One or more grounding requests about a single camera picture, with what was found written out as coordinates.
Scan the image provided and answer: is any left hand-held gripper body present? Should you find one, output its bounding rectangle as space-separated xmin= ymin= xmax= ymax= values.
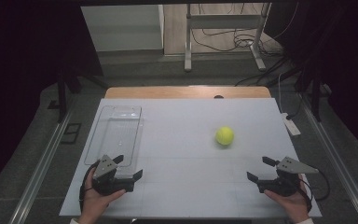
xmin=91 ymin=154 xmax=135 ymax=197

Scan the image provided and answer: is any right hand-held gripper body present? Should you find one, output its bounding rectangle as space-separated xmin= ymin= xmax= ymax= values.
xmin=255 ymin=156 xmax=320 ymax=198

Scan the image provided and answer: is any clear plastic container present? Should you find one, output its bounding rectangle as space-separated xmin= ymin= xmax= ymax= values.
xmin=83 ymin=105 xmax=145 ymax=180

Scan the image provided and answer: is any yellow tennis ball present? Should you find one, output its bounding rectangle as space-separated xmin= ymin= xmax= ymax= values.
xmin=214 ymin=126 xmax=235 ymax=147

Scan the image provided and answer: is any person's left hand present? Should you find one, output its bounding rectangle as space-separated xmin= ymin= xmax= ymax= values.
xmin=79 ymin=167 xmax=127 ymax=224

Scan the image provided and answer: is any person's right hand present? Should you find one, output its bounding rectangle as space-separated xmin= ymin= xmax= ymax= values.
xmin=263 ymin=174 xmax=312 ymax=224

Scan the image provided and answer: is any white power strip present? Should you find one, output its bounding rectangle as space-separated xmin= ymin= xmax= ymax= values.
xmin=281 ymin=112 xmax=302 ymax=137

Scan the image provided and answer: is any white table board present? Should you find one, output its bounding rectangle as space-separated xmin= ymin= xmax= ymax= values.
xmin=59 ymin=97 xmax=323 ymax=218

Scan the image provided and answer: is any black metal stand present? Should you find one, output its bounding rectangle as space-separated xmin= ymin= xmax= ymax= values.
xmin=294 ymin=69 xmax=328 ymax=123
xmin=47 ymin=66 xmax=108 ymax=124

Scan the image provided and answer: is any wooden table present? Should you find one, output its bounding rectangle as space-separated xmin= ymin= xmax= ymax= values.
xmin=104 ymin=86 xmax=272 ymax=100

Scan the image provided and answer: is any dark curtain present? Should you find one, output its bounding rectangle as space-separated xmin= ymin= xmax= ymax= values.
xmin=0 ymin=0 xmax=104 ymax=200
xmin=265 ymin=0 xmax=358 ymax=157

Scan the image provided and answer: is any white cabinet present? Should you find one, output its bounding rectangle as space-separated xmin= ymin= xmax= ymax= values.
xmin=80 ymin=4 xmax=165 ymax=52

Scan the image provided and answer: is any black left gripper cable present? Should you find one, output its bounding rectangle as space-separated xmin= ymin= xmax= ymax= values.
xmin=78 ymin=161 xmax=102 ymax=213

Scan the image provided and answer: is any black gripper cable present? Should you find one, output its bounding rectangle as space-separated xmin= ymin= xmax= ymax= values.
xmin=78 ymin=161 xmax=102 ymax=213
xmin=299 ymin=169 xmax=331 ymax=214

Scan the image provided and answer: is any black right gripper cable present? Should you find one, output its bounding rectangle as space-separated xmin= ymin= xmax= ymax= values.
xmin=299 ymin=169 xmax=331 ymax=214

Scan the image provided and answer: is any silver metal rail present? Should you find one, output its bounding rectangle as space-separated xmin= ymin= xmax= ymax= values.
xmin=300 ymin=92 xmax=358 ymax=224
xmin=8 ymin=110 xmax=73 ymax=224

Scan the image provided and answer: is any white power strip cable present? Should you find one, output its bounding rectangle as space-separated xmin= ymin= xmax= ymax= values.
xmin=277 ymin=72 xmax=286 ymax=115

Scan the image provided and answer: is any tangle of black floor cables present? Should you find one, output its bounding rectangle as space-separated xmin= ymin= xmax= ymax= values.
xmin=190 ymin=3 xmax=295 ymax=88

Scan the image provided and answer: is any white metal table frame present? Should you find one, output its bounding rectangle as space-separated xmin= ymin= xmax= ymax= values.
xmin=184 ymin=3 xmax=273 ymax=74

